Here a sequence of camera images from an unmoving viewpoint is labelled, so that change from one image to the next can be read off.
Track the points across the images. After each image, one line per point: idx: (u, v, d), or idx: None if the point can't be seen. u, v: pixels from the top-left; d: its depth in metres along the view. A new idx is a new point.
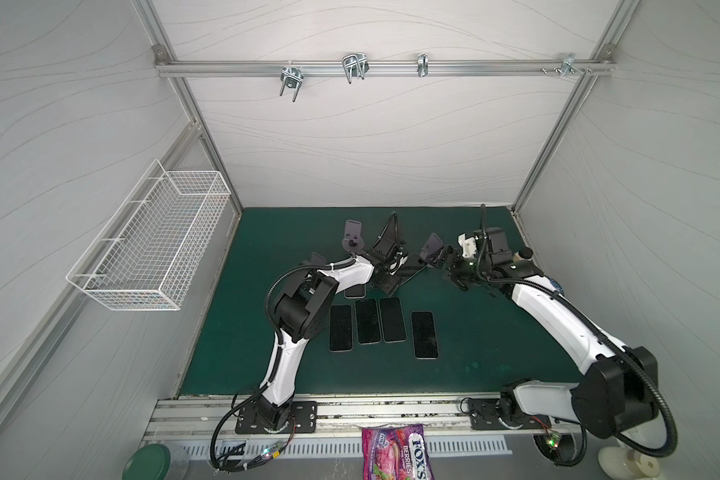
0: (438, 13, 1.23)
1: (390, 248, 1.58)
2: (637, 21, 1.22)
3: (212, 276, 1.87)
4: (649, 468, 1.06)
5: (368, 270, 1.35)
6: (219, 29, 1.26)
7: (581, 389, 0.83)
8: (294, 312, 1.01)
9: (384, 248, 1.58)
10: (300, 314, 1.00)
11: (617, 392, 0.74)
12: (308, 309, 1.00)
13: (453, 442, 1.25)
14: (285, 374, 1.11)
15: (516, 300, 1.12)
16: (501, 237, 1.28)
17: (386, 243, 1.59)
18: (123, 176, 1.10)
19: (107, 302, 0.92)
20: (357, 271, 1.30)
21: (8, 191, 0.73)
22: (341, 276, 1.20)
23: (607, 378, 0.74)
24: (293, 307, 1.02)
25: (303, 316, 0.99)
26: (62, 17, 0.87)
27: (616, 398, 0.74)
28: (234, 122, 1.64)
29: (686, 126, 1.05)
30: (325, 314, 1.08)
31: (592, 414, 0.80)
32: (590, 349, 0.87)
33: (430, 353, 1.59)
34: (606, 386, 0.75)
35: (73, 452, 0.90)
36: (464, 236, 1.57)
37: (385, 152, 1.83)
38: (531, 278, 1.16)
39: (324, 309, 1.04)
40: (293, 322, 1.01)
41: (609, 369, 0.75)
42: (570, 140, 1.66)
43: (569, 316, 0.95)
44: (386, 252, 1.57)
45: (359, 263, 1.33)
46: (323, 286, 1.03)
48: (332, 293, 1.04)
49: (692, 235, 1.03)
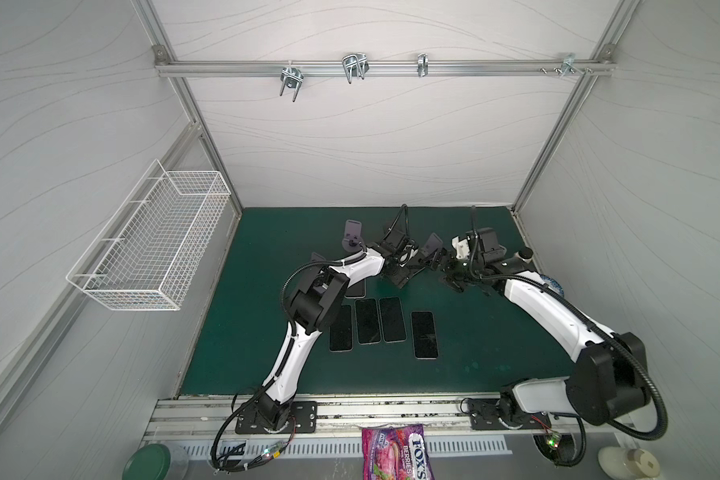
0: (438, 13, 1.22)
1: (400, 240, 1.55)
2: (637, 21, 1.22)
3: (212, 275, 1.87)
4: (649, 469, 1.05)
5: (379, 262, 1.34)
6: (219, 29, 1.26)
7: (574, 377, 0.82)
8: (311, 305, 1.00)
9: (394, 239, 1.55)
10: (316, 307, 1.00)
11: (608, 378, 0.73)
12: (324, 303, 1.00)
13: (453, 442, 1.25)
14: (294, 367, 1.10)
15: (508, 296, 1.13)
16: (492, 236, 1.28)
17: (396, 235, 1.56)
18: (122, 176, 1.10)
19: (107, 302, 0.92)
20: (369, 264, 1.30)
21: (8, 190, 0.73)
22: (351, 271, 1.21)
23: (597, 364, 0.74)
24: (309, 301, 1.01)
25: (319, 309, 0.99)
26: (61, 16, 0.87)
27: (607, 384, 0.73)
28: (234, 123, 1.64)
29: (686, 126, 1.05)
30: (337, 310, 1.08)
31: (586, 402, 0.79)
32: (580, 336, 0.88)
33: (430, 353, 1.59)
34: (597, 371, 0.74)
35: (73, 452, 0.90)
36: (457, 239, 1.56)
37: (385, 152, 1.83)
38: (522, 273, 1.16)
39: (337, 304, 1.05)
40: (309, 316, 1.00)
41: (599, 355, 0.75)
42: (569, 140, 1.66)
43: (559, 307, 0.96)
44: (397, 243, 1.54)
45: (370, 255, 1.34)
46: (335, 282, 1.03)
48: (343, 288, 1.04)
49: (692, 235, 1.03)
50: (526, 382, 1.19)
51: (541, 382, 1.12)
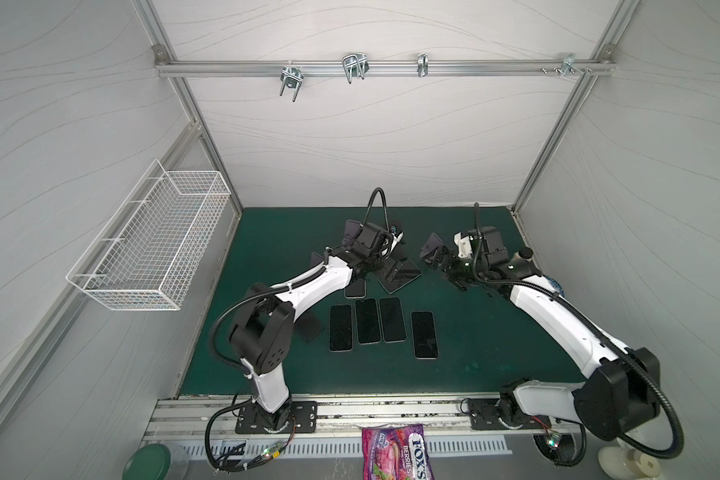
0: (438, 12, 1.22)
1: (373, 239, 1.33)
2: (637, 21, 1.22)
3: (212, 275, 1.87)
4: (649, 469, 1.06)
5: (345, 273, 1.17)
6: (219, 29, 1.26)
7: (582, 392, 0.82)
8: (248, 345, 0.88)
9: (367, 239, 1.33)
10: (254, 350, 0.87)
11: (622, 396, 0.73)
12: (262, 341, 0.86)
13: (454, 442, 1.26)
14: (266, 392, 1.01)
15: (516, 302, 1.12)
16: (496, 236, 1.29)
17: (369, 234, 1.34)
18: (123, 176, 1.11)
19: (108, 302, 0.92)
20: (328, 281, 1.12)
21: (8, 191, 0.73)
22: (305, 295, 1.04)
23: (612, 383, 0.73)
24: (247, 339, 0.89)
25: (258, 348, 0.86)
26: (61, 16, 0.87)
27: (622, 401, 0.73)
28: (235, 123, 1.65)
29: (687, 126, 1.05)
30: (286, 346, 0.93)
31: (595, 416, 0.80)
32: (593, 352, 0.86)
33: (430, 353, 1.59)
34: (611, 391, 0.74)
35: (72, 453, 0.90)
36: (460, 234, 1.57)
37: (385, 152, 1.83)
38: (530, 278, 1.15)
39: (282, 340, 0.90)
40: (248, 355, 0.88)
41: (614, 374, 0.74)
42: (570, 140, 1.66)
43: (571, 318, 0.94)
44: (369, 245, 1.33)
45: (328, 271, 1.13)
46: (275, 315, 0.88)
48: (287, 323, 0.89)
49: (692, 235, 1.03)
50: (534, 381, 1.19)
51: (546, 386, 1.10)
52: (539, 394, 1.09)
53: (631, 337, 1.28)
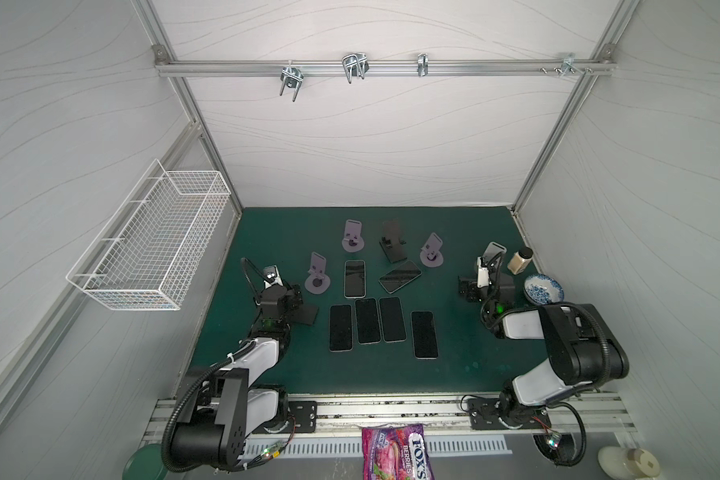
0: (438, 12, 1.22)
1: (274, 309, 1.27)
2: (638, 21, 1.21)
3: (212, 276, 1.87)
4: (649, 468, 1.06)
5: (272, 348, 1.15)
6: (219, 29, 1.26)
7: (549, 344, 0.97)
8: (202, 440, 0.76)
9: (268, 312, 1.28)
10: (212, 438, 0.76)
11: (560, 323, 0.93)
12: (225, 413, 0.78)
13: (455, 442, 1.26)
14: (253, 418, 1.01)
15: (510, 336, 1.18)
16: (510, 290, 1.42)
17: (269, 308, 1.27)
18: (122, 176, 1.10)
19: (108, 302, 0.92)
20: (263, 352, 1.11)
21: (9, 191, 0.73)
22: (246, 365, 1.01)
23: (548, 310, 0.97)
24: (197, 438, 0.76)
25: (217, 437, 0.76)
26: (61, 16, 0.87)
27: (561, 328, 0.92)
28: (235, 122, 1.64)
29: (687, 126, 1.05)
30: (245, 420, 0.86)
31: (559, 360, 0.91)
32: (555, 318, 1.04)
33: (430, 353, 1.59)
34: (550, 318, 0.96)
35: (71, 453, 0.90)
36: (479, 262, 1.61)
37: (385, 152, 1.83)
38: (512, 325, 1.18)
39: (241, 415, 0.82)
40: (207, 453, 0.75)
41: (554, 308, 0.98)
42: (570, 140, 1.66)
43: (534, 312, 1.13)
44: (277, 318, 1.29)
45: (263, 342, 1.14)
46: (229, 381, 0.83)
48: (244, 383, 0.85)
49: (692, 235, 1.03)
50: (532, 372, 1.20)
51: (538, 373, 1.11)
52: (536, 378, 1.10)
53: (631, 337, 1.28)
